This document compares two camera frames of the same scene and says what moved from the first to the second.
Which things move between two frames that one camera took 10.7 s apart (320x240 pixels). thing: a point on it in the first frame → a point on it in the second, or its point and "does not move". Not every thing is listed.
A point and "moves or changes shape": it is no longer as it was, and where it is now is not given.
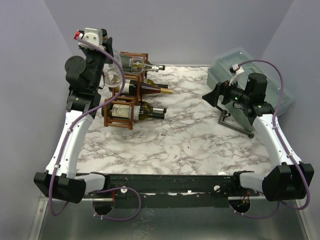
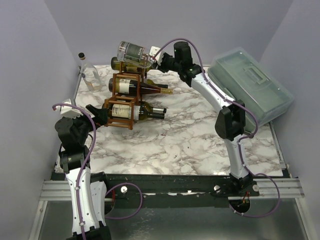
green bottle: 148,65 → 115,65
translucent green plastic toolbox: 218,71 does not move
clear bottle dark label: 137,66 → 133,54
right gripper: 222,92 → 163,61
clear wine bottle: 113,74 moves or changes shape
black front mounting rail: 174,190 does not move
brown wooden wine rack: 119,109 does not move
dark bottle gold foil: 146,89 does not move
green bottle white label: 143,110 does not move
